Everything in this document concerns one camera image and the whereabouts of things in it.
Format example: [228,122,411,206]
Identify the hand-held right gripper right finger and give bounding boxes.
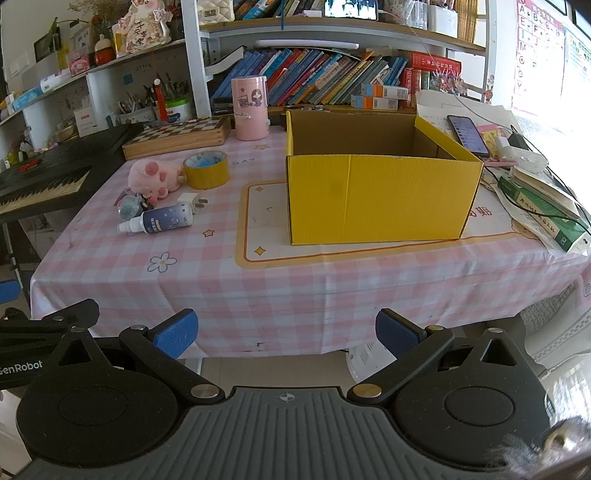
[347,308,536,404]

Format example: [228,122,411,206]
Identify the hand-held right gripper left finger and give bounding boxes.
[44,309,225,403]

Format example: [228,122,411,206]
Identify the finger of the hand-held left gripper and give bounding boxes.
[0,299,100,350]
[0,278,31,322]

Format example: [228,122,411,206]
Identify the blue white spray bottle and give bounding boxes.
[117,203,194,234]

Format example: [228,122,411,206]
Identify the white charger plug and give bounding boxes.
[178,192,209,214]

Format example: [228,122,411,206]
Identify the yellow cardboard box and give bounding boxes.
[285,110,485,246]

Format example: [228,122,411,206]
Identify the yellow tape roll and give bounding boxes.
[183,150,230,190]

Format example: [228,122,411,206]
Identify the pink checkered cloth desktop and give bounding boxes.
[30,124,591,358]

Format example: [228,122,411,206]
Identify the small grey round toy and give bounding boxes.
[113,188,157,220]

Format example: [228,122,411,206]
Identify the black electronic keyboard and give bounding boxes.
[0,122,145,227]

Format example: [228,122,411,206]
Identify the white orange-bordered desk mat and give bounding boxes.
[235,180,541,269]

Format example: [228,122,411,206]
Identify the pink plush toy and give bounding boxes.
[128,158,186,200]

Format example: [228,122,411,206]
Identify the white lace cloth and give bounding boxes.
[519,277,591,365]

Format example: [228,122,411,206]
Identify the grey fur cuff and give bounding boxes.
[489,415,591,480]

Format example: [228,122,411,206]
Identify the green thick book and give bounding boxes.
[498,175,591,254]

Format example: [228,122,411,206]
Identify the white box red label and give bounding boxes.
[74,106,100,138]

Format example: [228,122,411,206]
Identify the wooden chessboard box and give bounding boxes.
[122,115,232,161]

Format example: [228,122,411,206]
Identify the white paperback book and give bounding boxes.
[510,166,580,217]

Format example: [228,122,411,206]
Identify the black smartphone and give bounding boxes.
[446,115,491,158]

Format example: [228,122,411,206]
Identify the white plastic case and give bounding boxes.
[496,151,550,174]

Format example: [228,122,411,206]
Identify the pink notepad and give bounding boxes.
[475,124,509,163]

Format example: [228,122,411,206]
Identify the white tub green lid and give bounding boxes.
[165,98,193,122]

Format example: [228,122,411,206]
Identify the white paper sheets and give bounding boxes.
[416,90,513,139]

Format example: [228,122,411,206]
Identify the orange blue white carton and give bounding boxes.
[361,84,411,100]
[351,95,399,110]

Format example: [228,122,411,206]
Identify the red white bottle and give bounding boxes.
[154,78,167,122]

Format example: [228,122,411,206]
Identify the pink cartoon cup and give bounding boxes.
[231,76,270,141]

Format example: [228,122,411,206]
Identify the red white round jar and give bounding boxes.
[93,34,116,65]

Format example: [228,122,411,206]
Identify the white bookshelf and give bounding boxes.
[0,0,491,153]

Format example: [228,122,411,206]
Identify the red thick book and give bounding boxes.
[411,52,462,77]

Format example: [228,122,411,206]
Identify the row of colourful books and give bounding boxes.
[210,46,416,109]

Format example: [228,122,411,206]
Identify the pink doll figurine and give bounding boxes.
[113,0,172,58]

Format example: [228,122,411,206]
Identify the white bar lamp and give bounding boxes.
[255,40,360,50]

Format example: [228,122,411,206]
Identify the white quilted bag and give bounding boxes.
[196,0,234,26]

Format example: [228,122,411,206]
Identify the screen on shelf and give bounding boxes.
[324,0,379,20]

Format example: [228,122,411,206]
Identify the black cable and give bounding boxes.
[480,124,589,222]

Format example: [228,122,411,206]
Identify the alphabet wall poster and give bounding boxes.
[510,0,572,116]

